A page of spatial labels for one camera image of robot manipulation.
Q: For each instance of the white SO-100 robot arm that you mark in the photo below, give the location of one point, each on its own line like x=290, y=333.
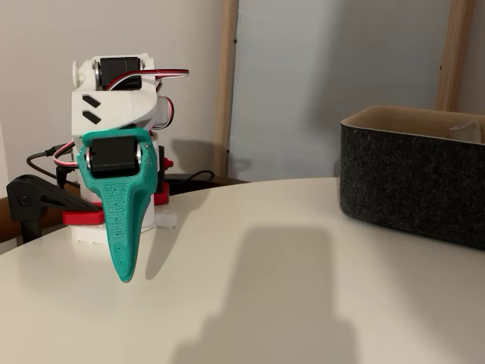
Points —
x=113, y=110

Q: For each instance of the black barrel power plug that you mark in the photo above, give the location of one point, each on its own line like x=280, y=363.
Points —
x=62, y=175

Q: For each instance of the dark grey felt basket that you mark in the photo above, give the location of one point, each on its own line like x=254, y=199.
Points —
x=398, y=182

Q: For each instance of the light wooden shelf post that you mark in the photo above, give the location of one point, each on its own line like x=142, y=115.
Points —
x=452, y=57
x=226, y=95

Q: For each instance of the black clamp with red pad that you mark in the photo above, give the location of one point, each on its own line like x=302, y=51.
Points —
x=26, y=197
x=161, y=195

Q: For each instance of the grey shelf back panel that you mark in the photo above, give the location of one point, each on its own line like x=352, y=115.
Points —
x=322, y=76

